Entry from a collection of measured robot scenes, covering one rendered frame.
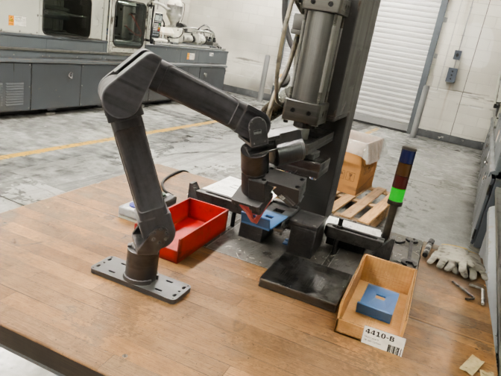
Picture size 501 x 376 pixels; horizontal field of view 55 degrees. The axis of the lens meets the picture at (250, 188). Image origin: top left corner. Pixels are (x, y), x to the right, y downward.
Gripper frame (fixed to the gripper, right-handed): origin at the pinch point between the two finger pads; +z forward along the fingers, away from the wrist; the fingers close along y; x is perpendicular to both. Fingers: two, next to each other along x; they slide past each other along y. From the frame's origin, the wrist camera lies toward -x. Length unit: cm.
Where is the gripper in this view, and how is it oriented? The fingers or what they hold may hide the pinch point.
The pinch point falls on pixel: (254, 218)
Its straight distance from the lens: 108.6
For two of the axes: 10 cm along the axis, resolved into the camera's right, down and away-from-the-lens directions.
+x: -9.0, -2.8, 3.3
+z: 0.1, 7.5, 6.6
